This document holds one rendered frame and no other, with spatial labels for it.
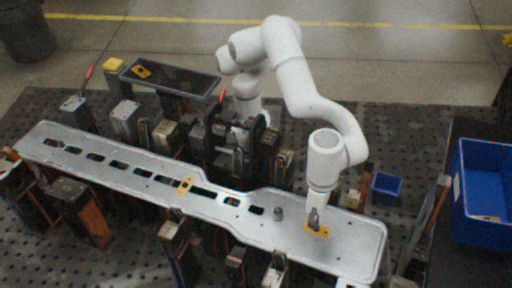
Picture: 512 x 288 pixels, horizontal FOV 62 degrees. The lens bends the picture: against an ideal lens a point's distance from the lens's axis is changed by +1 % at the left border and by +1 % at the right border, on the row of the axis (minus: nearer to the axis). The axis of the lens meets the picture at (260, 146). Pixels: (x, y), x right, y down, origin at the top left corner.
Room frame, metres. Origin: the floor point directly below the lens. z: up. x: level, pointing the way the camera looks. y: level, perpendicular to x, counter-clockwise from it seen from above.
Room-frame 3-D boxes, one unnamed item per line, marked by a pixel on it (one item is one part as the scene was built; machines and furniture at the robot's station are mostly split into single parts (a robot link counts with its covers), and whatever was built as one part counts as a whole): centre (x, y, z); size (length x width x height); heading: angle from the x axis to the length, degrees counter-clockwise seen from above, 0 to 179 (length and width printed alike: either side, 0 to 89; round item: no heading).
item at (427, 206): (0.58, -0.39, 1.17); 0.12 x 0.01 x 0.34; 155
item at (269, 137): (1.00, -0.03, 0.91); 0.07 x 0.05 x 0.42; 155
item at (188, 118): (1.14, 0.26, 0.90); 0.05 x 0.05 x 0.40; 65
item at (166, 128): (1.11, 0.34, 0.89); 0.13 x 0.11 x 0.38; 155
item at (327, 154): (0.71, -0.16, 1.34); 0.09 x 0.08 x 0.13; 108
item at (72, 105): (1.31, 0.73, 0.88); 0.11 x 0.10 x 0.36; 155
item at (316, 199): (0.71, -0.16, 1.19); 0.10 x 0.07 x 0.11; 155
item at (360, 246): (0.91, 0.29, 1.00); 1.38 x 0.22 x 0.02; 65
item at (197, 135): (1.10, 0.21, 0.89); 0.13 x 0.11 x 0.38; 155
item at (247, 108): (1.43, 0.05, 0.88); 0.19 x 0.19 x 0.18
